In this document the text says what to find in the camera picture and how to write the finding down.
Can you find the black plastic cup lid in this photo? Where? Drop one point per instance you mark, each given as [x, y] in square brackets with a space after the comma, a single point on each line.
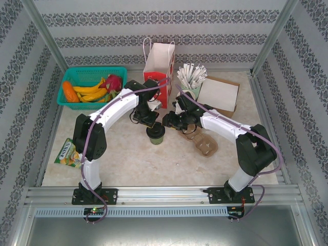
[155, 131]

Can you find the olive green coffee cup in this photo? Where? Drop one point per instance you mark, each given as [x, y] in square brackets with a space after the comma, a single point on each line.
[156, 140]

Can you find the brown cardboard cup carrier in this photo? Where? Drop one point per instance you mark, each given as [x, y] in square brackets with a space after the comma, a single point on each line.
[205, 146]

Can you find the white and red paper bag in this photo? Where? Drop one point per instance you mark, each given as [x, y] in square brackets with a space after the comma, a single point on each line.
[156, 61]

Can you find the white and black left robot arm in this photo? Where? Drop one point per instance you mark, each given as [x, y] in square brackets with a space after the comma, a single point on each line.
[115, 107]

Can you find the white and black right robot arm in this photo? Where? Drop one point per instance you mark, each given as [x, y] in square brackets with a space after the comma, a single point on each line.
[225, 123]

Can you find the mint green paper cup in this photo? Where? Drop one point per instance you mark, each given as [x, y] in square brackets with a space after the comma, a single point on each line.
[196, 90]

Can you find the white napkin stack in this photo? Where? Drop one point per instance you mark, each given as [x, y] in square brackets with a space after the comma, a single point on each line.
[217, 93]

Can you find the brown cardboard box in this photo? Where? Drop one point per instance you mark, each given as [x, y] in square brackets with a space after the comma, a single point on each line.
[228, 112]

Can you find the white paper sachet bundle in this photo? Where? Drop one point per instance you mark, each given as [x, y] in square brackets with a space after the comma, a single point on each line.
[191, 74]

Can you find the pink toy dragon fruit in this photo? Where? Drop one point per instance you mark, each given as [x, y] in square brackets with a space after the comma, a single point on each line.
[111, 82]

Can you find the yellow toy banana bunch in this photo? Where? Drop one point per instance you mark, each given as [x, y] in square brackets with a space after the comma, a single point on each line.
[87, 89]

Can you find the teal plastic basket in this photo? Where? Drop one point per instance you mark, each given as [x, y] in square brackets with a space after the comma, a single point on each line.
[89, 69]

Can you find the orange toy fruit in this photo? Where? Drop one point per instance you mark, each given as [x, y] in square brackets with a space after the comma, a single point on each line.
[69, 91]

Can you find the yellow green candy packet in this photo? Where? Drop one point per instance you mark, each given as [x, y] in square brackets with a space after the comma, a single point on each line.
[68, 153]

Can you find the small circuit board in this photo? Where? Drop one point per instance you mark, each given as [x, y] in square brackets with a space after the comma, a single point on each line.
[236, 214]
[94, 210]

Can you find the aluminium mounting rail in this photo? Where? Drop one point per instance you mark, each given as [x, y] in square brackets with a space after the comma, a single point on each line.
[164, 194]

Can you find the aluminium side rail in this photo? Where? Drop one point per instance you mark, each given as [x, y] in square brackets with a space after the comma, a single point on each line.
[258, 97]
[54, 123]

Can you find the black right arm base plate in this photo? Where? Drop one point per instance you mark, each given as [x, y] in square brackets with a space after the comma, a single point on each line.
[214, 196]

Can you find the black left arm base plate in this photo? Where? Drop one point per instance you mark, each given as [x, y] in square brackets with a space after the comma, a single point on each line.
[110, 196]

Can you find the aluminium frame post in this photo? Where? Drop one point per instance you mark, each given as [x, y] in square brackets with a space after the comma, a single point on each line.
[275, 36]
[43, 36]

